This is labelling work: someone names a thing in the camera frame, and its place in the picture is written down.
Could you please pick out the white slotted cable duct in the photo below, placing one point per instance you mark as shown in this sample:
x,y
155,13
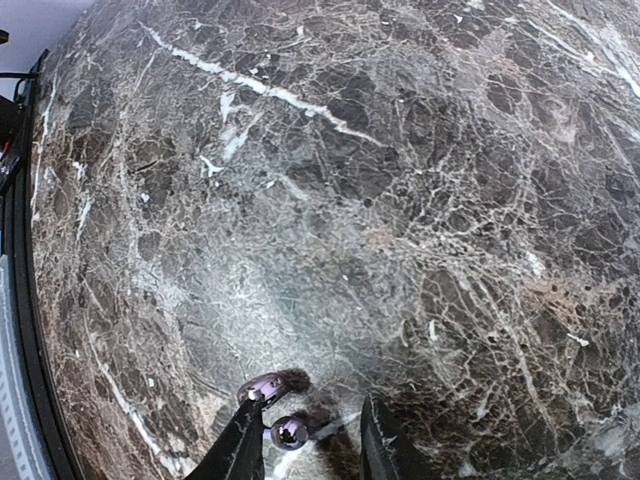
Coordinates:
x,y
18,421

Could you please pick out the small purple earbud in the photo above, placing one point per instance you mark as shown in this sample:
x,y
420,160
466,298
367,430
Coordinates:
x,y
285,429

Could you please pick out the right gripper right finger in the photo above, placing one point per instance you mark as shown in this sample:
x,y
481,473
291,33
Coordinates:
x,y
387,452

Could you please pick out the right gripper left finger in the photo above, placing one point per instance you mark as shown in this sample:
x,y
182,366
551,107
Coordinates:
x,y
237,454

